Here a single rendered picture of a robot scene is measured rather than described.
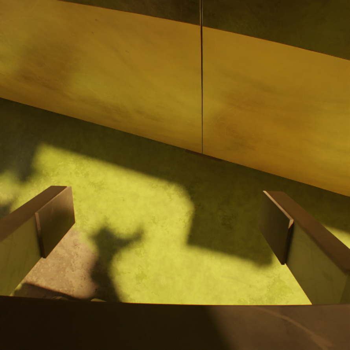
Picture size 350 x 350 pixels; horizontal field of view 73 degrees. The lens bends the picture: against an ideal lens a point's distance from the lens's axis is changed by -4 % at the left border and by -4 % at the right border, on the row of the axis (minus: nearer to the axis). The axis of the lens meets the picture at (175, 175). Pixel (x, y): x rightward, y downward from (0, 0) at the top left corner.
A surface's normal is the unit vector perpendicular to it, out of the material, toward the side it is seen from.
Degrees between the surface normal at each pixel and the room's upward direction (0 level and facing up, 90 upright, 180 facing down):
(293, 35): 90
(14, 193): 0
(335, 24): 90
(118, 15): 90
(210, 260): 0
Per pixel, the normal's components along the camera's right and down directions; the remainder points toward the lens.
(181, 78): -0.29, 0.95
